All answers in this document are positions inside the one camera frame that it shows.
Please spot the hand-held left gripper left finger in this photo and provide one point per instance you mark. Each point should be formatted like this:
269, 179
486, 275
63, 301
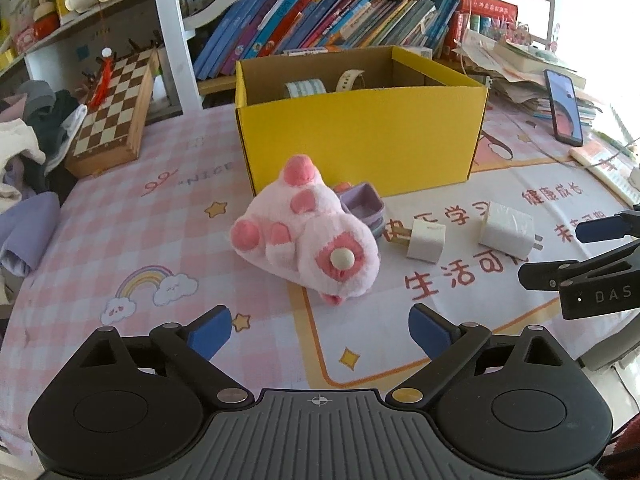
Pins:
212, 332

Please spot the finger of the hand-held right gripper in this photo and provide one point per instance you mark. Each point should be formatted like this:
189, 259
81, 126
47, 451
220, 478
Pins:
560, 272
605, 227

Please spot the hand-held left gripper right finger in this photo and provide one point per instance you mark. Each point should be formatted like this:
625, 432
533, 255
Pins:
427, 332

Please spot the large white charger plug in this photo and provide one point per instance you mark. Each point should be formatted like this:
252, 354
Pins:
505, 232

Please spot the small white charger block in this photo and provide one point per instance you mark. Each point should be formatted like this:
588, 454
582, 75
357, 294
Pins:
425, 245

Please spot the pink plush toy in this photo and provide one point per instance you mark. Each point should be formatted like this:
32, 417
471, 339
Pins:
300, 230

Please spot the small purple container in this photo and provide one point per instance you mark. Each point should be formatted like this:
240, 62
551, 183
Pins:
367, 205

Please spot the yellow cardboard box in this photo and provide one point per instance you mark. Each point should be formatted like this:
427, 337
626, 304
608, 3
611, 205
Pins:
360, 145

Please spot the white tape roll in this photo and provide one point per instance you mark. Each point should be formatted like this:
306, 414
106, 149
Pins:
305, 89

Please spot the beige wristwatch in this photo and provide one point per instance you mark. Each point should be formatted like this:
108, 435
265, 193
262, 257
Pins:
345, 81

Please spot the orange and white booklet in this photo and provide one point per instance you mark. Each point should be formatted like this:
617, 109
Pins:
600, 162

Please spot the pink printed tablecloth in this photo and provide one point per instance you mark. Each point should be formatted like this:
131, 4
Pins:
150, 235

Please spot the black smartphone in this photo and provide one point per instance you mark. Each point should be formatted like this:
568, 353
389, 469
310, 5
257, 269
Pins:
562, 110

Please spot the stack of papers and books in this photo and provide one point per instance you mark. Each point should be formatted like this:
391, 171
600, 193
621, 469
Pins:
515, 60

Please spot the lavender garment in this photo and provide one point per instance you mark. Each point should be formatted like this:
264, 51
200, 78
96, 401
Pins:
25, 230

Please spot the pink dried flower bunch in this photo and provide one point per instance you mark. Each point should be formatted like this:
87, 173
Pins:
512, 32

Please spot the wooden chessboard box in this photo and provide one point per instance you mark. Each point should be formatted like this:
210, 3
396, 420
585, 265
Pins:
110, 110

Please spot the thick red book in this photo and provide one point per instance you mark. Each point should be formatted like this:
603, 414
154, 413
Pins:
487, 10

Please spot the dark garment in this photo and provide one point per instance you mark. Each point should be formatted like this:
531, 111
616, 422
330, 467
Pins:
55, 130

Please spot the white garment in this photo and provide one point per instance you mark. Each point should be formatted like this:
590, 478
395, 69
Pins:
15, 140

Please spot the red tassel ornament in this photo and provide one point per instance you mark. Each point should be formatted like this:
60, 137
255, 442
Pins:
105, 72

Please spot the grey garment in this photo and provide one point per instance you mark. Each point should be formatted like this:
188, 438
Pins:
37, 95

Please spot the flat white orange box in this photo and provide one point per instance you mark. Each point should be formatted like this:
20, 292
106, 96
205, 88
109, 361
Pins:
310, 51

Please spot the white bookshelf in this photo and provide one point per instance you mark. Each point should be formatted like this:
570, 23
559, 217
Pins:
170, 35

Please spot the row of slanted colourful books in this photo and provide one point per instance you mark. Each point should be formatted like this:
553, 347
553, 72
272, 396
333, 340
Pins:
300, 25

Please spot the red box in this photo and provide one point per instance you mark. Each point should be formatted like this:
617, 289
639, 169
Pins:
45, 25

